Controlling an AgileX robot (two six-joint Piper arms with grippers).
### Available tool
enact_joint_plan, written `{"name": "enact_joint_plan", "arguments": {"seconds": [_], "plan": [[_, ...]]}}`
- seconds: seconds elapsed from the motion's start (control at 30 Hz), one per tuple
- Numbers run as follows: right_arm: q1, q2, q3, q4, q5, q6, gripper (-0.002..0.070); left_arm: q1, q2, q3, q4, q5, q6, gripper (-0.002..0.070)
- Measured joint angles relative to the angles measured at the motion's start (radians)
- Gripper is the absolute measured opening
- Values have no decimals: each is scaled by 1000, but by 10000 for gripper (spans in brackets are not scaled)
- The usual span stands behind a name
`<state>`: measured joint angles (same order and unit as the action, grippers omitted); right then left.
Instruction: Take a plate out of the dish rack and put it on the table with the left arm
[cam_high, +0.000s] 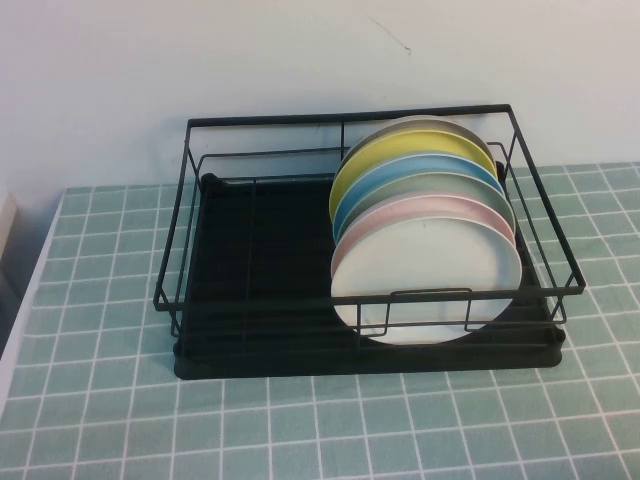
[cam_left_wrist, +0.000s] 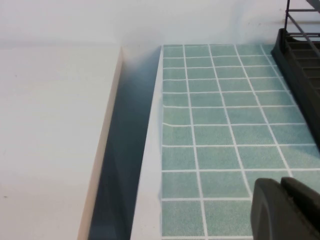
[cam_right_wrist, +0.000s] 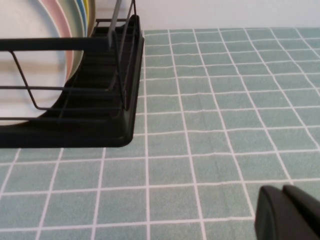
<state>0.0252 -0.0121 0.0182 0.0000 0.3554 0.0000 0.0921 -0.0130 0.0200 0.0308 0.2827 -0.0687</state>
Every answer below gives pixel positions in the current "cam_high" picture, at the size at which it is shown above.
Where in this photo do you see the black plastic drip tray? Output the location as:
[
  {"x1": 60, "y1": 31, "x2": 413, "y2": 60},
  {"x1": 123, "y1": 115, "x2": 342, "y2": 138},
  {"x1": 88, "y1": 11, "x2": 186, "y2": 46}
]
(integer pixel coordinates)
[{"x1": 171, "y1": 159, "x2": 566, "y2": 380}]

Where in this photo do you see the grey-green round plate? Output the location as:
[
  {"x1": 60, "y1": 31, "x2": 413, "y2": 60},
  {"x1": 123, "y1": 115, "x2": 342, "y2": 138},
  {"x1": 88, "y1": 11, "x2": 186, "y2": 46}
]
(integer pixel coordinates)
[{"x1": 339, "y1": 171, "x2": 516, "y2": 241}]

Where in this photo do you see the white round plate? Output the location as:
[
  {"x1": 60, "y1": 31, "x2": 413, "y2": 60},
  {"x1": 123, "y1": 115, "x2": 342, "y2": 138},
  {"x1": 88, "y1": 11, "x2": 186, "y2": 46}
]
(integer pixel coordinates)
[{"x1": 330, "y1": 215, "x2": 524, "y2": 347}]

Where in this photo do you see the black wire dish rack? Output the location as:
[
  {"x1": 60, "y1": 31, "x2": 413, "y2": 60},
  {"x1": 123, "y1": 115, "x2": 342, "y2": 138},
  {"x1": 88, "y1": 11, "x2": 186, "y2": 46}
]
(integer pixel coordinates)
[{"x1": 152, "y1": 103, "x2": 586, "y2": 351}]

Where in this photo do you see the beige-grey round plate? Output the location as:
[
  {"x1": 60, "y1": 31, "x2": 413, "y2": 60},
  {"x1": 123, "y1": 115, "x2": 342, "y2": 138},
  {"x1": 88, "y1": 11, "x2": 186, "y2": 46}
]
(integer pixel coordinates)
[{"x1": 339, "y1": 114, "x2": 494, "y2": 166}]

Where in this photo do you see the green checkered tablecloth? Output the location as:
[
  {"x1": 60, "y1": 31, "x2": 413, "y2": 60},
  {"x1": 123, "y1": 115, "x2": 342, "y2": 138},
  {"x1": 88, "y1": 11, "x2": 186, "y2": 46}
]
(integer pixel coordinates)
[{"x1": 0, "y1": 162, "x2": 640, "y2": 480}]

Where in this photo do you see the pink round plate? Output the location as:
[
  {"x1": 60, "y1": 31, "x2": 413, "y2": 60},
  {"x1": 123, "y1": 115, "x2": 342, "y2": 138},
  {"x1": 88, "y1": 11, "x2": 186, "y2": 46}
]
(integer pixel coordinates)
[{"x1": 331, "y1": 194, "x2": 517, "y2": 281}]

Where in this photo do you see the blue round plate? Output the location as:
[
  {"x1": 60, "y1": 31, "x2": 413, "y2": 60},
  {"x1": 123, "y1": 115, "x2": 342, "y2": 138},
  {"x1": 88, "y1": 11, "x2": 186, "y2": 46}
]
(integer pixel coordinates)
[{"x1": 332, "y1": 153, "x2": 506, "y2": 241}]

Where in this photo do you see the yellow round plate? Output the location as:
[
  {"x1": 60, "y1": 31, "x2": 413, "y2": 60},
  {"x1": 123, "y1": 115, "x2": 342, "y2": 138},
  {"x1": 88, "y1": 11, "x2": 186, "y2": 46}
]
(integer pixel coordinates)
[{"x1": 328, "y1": 130, "x2": 499, "y2": 226}]

